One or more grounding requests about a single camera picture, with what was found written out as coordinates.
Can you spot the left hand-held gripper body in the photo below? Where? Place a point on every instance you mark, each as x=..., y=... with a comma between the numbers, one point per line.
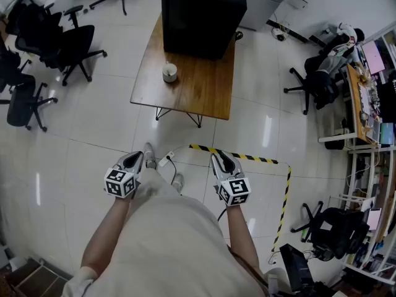
x=116, y=185

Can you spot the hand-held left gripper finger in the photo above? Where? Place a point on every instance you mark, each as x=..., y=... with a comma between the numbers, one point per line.
x=140, y=167
x=123, y=162

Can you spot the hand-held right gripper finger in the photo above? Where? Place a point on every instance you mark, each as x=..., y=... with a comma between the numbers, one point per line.
x=236, y=169
x=217, y=170

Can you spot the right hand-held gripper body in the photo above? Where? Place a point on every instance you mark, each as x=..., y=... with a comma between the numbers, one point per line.
x=235, y=191

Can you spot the white cup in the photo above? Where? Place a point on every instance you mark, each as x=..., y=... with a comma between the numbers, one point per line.
x=170, y=76

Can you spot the person's left forearm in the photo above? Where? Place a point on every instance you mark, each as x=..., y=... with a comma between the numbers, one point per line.
x=105, y=234

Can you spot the person's right forearm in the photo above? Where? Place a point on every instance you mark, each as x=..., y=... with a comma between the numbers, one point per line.
x=241, y=237

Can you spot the person's left white shoe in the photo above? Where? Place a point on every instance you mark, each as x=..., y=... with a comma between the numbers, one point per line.
x=149, y=156

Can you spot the person's white shoe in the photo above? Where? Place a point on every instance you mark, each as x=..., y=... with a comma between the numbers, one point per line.
x=178, y=182
x=149, y=156

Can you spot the white power strip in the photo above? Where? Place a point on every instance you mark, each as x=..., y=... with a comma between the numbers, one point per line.
x=166, y=159
x=280, y=36

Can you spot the person's right white shoe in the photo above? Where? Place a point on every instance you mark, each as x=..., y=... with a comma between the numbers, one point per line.
x=178, y=182

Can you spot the yellow black hazard tape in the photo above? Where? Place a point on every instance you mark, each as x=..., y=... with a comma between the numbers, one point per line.
x=286, y=196

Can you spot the person's beige clothing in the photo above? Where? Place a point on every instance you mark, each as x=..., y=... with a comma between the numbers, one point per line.
x=167, y=243

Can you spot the wooden table with black legs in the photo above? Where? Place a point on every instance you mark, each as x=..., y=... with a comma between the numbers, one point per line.
x=198, y=87

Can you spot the black box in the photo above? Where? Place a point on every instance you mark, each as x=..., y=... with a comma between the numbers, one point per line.
x=297, y=268

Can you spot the dark crate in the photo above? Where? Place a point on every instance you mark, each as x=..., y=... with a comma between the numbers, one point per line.
x=34, y=280

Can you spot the white shelving rack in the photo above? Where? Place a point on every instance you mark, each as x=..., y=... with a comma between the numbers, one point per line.
x=380, y=196

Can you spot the black mini fridge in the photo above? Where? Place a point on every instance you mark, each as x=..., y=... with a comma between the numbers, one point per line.
x=201, y=17

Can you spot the black monitor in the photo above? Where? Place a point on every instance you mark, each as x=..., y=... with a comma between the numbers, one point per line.
x=388, y=101

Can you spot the grey refrigerator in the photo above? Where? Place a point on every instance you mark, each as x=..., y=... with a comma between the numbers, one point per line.
x=263, y=2

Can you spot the monitor with pink screen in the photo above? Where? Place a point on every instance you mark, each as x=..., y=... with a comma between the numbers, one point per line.
x=372, y=56

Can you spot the wooden desk with white frame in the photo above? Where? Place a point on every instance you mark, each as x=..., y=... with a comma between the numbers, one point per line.
x=354, y=104

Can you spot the white wall box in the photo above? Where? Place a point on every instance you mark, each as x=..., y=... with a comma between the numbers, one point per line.
x=298, y=2

